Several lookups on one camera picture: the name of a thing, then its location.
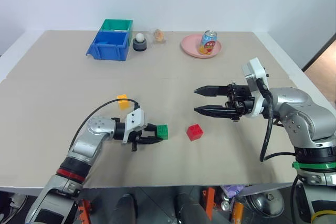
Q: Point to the red toy brick cube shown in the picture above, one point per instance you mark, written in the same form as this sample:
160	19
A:
194	132

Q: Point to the blue plastic storage bin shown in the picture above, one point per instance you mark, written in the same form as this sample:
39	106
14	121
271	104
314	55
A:
109	51

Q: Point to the pink plate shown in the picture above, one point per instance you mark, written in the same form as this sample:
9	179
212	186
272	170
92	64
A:
190	44

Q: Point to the dark rounded shape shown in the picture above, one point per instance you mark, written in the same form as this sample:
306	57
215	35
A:
189	208
123	208

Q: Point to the colourful drink can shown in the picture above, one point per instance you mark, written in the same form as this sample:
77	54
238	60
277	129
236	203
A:
208	43

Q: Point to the green plastic storage bin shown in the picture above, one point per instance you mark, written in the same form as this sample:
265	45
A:
115	23

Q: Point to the plastic wrapped bread piece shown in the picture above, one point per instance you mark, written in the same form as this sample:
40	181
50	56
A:
158	35

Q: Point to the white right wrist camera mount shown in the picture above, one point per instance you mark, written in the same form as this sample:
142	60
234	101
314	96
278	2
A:
256	70

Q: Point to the green toy brick cube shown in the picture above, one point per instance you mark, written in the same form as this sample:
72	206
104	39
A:
162	130

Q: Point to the orange metal bracket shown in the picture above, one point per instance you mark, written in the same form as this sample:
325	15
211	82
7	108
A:
209	203
85	211

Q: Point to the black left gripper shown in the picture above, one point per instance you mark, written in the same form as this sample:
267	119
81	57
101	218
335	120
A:
135	140

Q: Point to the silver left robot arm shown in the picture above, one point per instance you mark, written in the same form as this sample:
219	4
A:
86	145

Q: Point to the silver round metal part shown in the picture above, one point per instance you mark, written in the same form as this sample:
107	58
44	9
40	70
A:
266	203

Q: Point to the yellow toy brick cube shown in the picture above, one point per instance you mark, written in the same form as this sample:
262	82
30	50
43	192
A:
124	102

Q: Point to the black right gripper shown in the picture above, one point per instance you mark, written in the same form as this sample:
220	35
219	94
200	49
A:
240	100

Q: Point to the small silver can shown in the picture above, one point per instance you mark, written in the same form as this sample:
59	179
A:
226	205

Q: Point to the purple plastic bag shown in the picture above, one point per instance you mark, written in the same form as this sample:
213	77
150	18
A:
233	190

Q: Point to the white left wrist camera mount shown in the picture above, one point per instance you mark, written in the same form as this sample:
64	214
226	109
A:
134	120

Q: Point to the white egg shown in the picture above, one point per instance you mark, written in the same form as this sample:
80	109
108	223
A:
140	37

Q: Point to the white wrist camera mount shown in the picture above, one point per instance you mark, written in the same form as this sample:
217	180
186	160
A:
256	70
134	120

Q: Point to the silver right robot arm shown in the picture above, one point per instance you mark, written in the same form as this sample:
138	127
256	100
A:
296	103

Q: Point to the orange can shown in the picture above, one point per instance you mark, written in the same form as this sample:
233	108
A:
236	212

